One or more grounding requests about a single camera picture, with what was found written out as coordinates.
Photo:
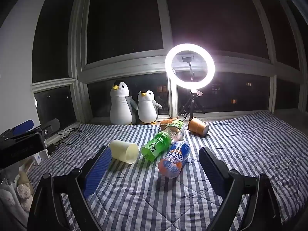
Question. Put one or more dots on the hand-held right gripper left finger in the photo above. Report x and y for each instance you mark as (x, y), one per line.
(98, 170)

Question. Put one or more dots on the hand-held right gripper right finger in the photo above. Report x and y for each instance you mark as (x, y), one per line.
(211, 170)

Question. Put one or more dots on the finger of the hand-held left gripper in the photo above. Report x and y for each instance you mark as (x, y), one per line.
(51, 125)
(22, 125)

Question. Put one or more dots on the cream plastic cup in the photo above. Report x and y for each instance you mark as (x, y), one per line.
(122, 151)

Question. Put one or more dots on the orange paper cup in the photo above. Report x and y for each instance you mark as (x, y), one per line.
(196, 125)

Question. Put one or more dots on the white box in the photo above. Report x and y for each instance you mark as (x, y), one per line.
(37, 159)

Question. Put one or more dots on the orange blue soda bottle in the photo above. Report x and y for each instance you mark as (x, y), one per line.
(173, 160)

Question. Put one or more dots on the beige plush toy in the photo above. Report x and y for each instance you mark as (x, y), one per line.
(23, 189)

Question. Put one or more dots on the blue striped blanket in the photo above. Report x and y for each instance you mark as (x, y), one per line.
(144, 197)

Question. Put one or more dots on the clear bottle with green label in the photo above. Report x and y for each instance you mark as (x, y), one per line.
(176, 126)

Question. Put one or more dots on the white fluffy cloth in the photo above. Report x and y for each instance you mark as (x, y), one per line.
(9, 209)

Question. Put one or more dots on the green soda bottle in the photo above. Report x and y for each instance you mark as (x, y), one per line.
(155, 147)

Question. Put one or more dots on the orange snack packet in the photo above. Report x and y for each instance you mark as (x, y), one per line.
(167, 121)

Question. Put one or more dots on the large penguin plush toy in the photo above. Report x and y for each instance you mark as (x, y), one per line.
(121, 105)

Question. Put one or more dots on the black tripod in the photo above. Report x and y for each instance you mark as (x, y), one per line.
(193, 103)

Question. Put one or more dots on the small penguin plush toy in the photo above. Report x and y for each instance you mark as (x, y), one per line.
(147, 109)

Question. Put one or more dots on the white window frame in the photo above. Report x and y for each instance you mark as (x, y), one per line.
(162, 16)

